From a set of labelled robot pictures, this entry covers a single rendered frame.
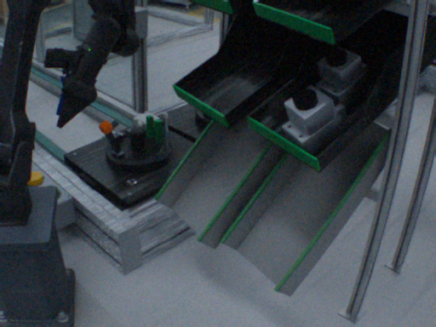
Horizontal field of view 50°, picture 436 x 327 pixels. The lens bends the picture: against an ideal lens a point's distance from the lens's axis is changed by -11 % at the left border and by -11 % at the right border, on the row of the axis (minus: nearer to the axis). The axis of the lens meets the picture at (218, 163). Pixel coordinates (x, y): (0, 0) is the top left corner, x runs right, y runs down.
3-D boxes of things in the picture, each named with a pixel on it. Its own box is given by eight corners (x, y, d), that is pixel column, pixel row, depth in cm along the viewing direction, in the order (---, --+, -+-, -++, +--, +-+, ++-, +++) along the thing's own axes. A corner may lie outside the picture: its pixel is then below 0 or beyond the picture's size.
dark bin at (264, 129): (319, 174, 61) (306, 130, 55) (251, 130, 70) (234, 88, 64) (438, 56, 67) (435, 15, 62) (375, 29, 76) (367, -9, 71)
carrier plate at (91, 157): (128, 212, 92) (127, 203, 91) (64, 162, 106) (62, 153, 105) (220, 165, 107) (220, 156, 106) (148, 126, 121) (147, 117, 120)
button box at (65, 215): (49, 235, 93) (43, 209, 89) (7, 190, 105) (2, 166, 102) (77, 221, 97) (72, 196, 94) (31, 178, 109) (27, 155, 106)
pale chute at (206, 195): (215, 249, 79) (197, 241, 75) (170, 208, 88) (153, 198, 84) (322, 103, 78) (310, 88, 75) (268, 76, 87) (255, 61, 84)
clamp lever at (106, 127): (117, 156, 100) (103, 129, 95) (111, 152, 101) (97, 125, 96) (129, 145, 101) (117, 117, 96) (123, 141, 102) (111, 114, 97)
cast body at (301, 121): (306, 159, 62) (294, 118, 57) (286, 142, 65) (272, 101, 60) (356, 123, 63) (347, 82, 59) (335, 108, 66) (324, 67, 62)
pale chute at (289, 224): (290, 297, 70) (276, 291, 66) (235, 249, 79) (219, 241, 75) (403, 138, 69) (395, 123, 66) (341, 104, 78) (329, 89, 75)
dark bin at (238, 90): (228, 129, 69) (209, 88, 64) (177, 96, 78) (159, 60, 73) (357, 27, 76) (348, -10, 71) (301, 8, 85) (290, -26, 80)
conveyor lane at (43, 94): (133, 249, 97) (129, 207, 92) (-17, 116, 147) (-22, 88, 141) (234, 192, 114) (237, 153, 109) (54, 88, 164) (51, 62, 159)
